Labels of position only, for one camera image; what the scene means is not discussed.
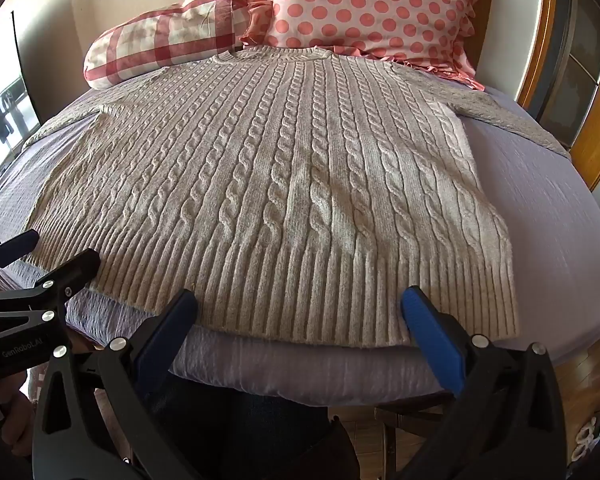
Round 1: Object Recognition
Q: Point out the bed with lavender bedspread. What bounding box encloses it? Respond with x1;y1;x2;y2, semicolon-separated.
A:
0;62;600;411

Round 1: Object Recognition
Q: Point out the framed picture on wall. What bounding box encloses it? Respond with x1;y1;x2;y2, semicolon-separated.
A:
0;10;43;181

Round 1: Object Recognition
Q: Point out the white patterned item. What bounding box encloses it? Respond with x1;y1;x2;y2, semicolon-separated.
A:
567;410;600;467

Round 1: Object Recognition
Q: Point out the grey cable-knit sweater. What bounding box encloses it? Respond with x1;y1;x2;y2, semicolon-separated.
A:
22;45;574;349

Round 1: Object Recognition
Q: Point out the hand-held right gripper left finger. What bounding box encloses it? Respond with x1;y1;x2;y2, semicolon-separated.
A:
32;287;201;480

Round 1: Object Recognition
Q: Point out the pink polka dot pillow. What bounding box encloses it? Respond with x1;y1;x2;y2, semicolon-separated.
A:
239;0;492;92

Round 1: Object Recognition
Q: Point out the wooden-framed glass door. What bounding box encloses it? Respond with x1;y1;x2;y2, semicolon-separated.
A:
510;0;600;192

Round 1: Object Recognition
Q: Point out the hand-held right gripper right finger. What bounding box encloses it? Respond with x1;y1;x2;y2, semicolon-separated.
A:
400;285;566;480

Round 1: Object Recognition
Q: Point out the red checked pillow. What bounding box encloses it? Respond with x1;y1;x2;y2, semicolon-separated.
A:
83;0;253;91

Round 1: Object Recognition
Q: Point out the person's left hand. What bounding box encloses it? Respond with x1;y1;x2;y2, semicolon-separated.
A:
0;374;37;458

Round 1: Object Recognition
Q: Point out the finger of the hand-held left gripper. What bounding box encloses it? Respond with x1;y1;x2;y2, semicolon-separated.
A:
0;249;102;342
0;229;41;275

